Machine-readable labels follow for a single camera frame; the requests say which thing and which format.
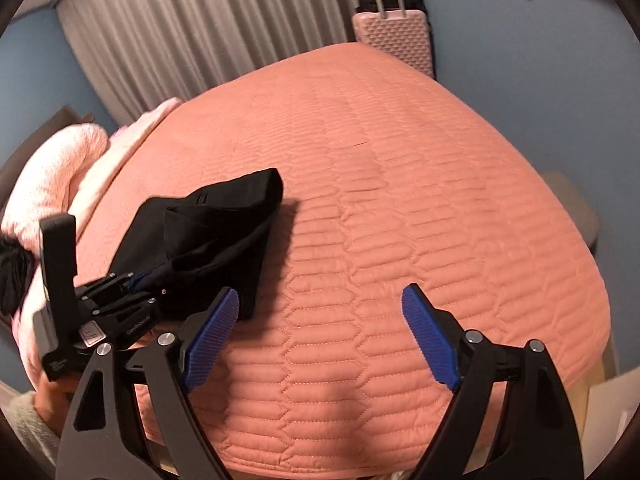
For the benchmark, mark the black cloth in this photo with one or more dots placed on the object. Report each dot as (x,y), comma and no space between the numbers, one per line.
(15,275)

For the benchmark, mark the grey padded headboard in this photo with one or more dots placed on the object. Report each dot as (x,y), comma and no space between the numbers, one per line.
(40,140)

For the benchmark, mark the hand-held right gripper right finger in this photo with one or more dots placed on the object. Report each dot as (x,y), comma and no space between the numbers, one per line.
(430,337)

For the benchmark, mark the pink hard suitcase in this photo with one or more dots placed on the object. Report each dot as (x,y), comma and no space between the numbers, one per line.
(392,37)

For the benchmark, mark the black pants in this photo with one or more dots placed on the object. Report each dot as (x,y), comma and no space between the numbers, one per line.
(225,220)

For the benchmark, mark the grey upholstered stool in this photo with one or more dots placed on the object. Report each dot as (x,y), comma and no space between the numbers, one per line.
(575,210)

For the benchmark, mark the bed with pink quilted cover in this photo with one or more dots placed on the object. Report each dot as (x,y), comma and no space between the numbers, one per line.
(400,185)

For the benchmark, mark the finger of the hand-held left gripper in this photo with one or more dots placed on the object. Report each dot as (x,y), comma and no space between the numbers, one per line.
(145,305)
(132,280)

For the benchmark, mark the floral pink pillow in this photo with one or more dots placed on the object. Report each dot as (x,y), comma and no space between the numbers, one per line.
(55,170)

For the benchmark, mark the grey pleated curtain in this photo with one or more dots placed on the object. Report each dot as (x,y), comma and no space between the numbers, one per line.
(200,25)

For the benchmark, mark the light pink blanket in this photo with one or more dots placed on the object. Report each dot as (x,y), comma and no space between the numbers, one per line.
(130,135)

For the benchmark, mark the person's left forearm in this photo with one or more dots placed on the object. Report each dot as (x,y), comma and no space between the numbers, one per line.
(30,425)

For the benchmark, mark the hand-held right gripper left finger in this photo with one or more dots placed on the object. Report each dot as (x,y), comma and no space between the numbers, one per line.
(210,342)

